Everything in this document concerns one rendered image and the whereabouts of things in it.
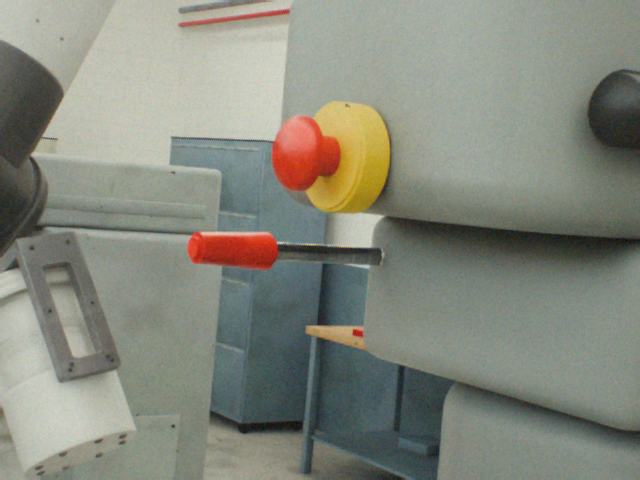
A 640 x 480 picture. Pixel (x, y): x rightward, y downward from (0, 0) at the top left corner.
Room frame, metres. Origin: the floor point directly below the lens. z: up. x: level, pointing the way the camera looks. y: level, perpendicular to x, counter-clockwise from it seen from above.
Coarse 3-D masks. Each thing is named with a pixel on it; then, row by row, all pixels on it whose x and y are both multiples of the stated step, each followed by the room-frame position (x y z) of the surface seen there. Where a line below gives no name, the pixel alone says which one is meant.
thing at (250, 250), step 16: (192, 240) 0.71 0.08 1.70; (208, 240) 0.71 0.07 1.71; (224, 240) 0.71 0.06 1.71; (240, 240) 0.72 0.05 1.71; (256, 240) 0.72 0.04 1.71; (272, 240) 0.73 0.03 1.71; (192, 256) 0.71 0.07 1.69; (208, 256) 0.71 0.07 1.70; (224, 256) 0.71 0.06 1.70; (240, 256) 0.72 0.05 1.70; (256, 256) 0.72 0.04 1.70; (272, 256) 0.73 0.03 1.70; (288, 256) 0.74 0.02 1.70; (304, 256) 0.75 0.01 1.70; (320, 256) 0.75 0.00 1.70; (336, 256) 0.76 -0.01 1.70; (352, 256) 0.77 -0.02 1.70; (368, 256) 0.78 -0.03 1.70
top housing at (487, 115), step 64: (320, 0) 0.70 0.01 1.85; (384, 0) 0.64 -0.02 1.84; (448, 0) 0.60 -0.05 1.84; (512, 0) 0.57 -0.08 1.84; (576, 0) 0.57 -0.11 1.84; (320, 64) 0.69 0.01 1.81; (384, 64) 0.64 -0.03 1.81; (448, 64) 0.60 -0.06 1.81; (512, 64) 0.57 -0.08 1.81; (576, 64) 0.57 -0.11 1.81; (448, 128) 0.59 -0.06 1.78; (512, 128) 0.57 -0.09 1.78; (576, 128) 0.57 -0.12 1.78; (384, 192) 0.64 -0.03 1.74; (448, 192) 0.59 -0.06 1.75; (512, 192) 0.57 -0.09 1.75; (576, 192) 0.57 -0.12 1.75
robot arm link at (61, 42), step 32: (0, 0) 0.90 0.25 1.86; (32, 0) 0.90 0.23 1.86; (64, 0) 0.92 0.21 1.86; (96, 0) 0.94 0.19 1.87; (0, 32) 0.89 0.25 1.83; (32, 32) 0.90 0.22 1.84; (64, 32) 0.92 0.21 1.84; (96, 32) 0.95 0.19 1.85; (64, 64) 0.92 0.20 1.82; (64, 96) 0.94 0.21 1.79
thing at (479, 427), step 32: (448, 416) 0.78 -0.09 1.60; (480, 416) 0.75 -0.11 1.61; (512, 416) 0.73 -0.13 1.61; (544, 416) 0.71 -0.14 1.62; (576, 416) 0.69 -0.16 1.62; (448, 448) 0.77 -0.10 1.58; (480, 448) 0.74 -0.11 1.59; (512, 448) 0.72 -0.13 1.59; (544, 448) 0.70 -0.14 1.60; (576, 448) 0.68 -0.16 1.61; (608, 448) 0.67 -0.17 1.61
